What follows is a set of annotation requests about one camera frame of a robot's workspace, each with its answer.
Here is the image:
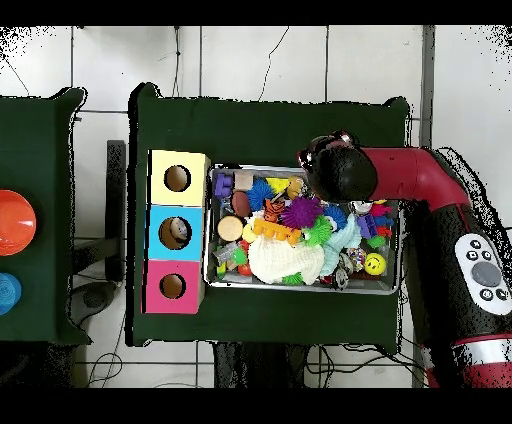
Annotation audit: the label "shallow clear mesh bin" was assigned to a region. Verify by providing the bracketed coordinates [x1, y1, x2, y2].
[206, 163, 404, 296]

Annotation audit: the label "wooden box with three holes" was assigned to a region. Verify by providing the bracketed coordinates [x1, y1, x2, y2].
[143, 148, 211, 315]

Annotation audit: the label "blue spiky ball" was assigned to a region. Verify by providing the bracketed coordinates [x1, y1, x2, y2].
[244, 178, 275, 213]

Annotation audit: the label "orange toy building block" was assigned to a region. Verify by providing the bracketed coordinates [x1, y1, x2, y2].
[251, 217, 303, 245]

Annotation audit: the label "toy hamburger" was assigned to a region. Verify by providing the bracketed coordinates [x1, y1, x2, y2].
[216, 215, 245, 243]

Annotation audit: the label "purple toy block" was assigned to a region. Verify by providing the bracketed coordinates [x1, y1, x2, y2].
[212, 173, 234, 199]

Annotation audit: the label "purple spiky ball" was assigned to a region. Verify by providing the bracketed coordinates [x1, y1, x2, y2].
[279, 195, 323, 231]

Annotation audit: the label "cream knitted cloth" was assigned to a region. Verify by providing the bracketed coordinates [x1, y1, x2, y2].
[247, 234, 325, 287]

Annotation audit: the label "green spiky ball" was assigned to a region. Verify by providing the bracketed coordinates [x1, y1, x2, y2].
[303, 215, 333, 248]

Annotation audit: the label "dark green table cloth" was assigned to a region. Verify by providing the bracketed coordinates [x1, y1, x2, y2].
[0, 86, 91, 347]
[127, 82, 412, 355]

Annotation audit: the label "yellow smiley face ball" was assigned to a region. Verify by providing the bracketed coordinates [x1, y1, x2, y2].
[362, 251, 388, 277]

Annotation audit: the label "orange round disc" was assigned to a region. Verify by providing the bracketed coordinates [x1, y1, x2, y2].
[0, 189, 38, 257]

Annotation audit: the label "blue round disc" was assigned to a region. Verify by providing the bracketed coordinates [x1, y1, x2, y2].
[0, 271, 23, 316]

